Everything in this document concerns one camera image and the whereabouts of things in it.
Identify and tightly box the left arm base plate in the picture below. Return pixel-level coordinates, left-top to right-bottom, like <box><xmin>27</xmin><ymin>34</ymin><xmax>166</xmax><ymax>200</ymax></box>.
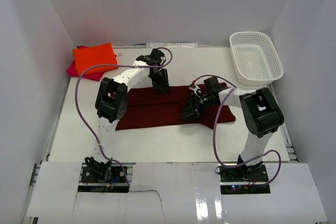
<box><xmin>78</xmin><ymin>165</ymin><xmax>131</xmax><ymax>193</ymax></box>

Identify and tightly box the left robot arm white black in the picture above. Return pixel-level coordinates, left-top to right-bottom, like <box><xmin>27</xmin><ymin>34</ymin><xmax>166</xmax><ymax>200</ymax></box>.
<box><xmin>85</xmin><ymin>47</ymin><xmax>170</xmax><ymax>182</ymax></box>

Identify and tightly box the white perforated plastic basket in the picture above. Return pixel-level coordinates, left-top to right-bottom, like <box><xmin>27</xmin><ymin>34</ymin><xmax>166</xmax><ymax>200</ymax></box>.
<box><xmin>229</xmin><ymin>31</ymin><xmax>284</xmax><ymax>86</ymax></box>

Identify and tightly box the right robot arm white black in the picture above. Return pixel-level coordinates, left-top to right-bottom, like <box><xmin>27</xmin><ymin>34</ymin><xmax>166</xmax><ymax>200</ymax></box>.
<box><xmin>181</xmin><ymin>74</ymin><xmax>284</xmax><ymax>174</ymax></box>

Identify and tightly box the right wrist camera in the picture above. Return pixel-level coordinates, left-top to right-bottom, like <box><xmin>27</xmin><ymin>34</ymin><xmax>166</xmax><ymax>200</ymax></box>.
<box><xmin>189</xmin><ymin>83</ymin><xmax>202</xmax><ymax>97</ymax></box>

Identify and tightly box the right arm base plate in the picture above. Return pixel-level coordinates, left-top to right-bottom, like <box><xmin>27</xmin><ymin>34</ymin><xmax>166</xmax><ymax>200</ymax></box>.
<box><xmin>215</xmin><ymin>164</ymin><xmax>271</xmax><ymax>195</ymax></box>

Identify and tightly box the dark red t shirt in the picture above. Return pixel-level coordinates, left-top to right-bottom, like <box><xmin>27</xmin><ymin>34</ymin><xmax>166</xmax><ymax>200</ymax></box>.
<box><xmin>115</xmin><ymin>83</ymin><xmax>236</xmax><ymax>131</ymax></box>

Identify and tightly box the folded pink t shirt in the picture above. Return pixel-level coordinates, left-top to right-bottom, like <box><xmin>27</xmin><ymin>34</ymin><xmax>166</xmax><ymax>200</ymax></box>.
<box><xmin>65</xmin><ymin>45</ymin><xmax>103</xmax><ymax>82</ymax></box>

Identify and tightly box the folded orange t shirt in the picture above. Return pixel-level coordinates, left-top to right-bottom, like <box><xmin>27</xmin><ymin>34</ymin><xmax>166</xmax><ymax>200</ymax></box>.
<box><xmin>72</xmin><ymin>42</ymin><xmax>118</xmax><ymax>75</ymax></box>

